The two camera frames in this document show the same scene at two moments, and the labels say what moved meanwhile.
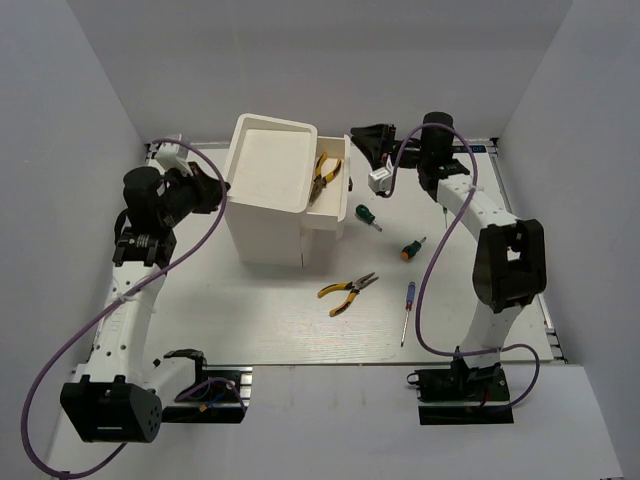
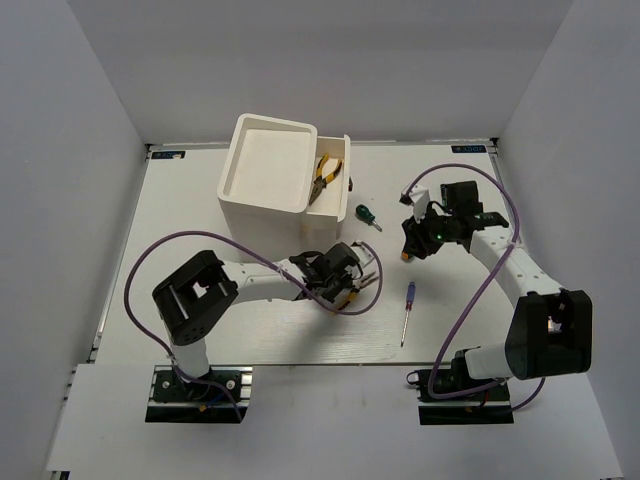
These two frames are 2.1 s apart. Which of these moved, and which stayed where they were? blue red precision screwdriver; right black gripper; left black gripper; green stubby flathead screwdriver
Moved: left black gripper; right black gripper
Stayed: blue red precision screwdriver; green stubby flathead screwdriver
